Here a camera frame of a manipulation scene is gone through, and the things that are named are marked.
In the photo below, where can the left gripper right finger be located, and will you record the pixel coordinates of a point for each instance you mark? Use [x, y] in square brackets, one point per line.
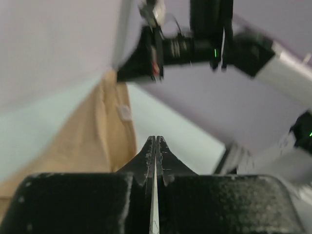
[189, 203]

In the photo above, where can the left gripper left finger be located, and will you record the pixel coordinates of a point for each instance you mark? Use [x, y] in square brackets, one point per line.
[86, 203]

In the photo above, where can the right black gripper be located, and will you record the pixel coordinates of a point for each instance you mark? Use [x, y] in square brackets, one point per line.
[210, 24]

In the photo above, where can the beige t shirt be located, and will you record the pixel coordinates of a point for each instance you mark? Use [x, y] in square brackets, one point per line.
[98, 137]

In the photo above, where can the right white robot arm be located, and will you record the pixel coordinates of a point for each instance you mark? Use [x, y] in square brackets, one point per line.
[290, 159]

